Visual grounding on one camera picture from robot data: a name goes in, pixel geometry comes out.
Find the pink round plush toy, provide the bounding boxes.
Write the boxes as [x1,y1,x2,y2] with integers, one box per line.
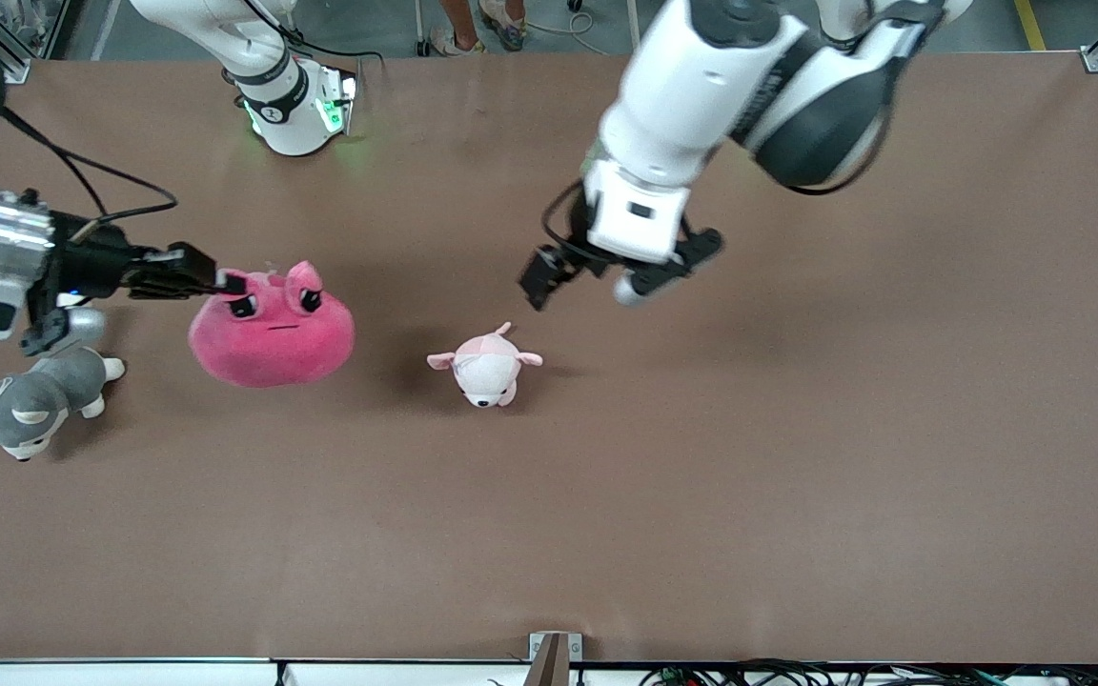
[189,261,356,389]

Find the pale pink small plush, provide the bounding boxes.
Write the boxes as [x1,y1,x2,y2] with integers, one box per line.
[427,322,544,409]

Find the grey husky plush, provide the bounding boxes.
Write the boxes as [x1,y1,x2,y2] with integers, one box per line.
[0,345,127,463]

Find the grey sneaker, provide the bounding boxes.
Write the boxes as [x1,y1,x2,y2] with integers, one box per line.
[429,27,488,56]
[476,0,531,51]

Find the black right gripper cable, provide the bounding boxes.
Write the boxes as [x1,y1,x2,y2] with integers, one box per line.
[1,107,180,228]

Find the white floor cable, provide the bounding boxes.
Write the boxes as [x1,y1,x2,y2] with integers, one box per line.
[525,8,628,41]

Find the black right base cable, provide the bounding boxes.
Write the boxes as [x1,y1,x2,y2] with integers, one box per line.
[244,0,385,70]

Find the grey metal table bracket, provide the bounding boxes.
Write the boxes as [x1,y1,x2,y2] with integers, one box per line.
[525,632,583,686]

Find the tangled black cables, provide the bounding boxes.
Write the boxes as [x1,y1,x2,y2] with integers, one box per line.
[640,657,1098,686]

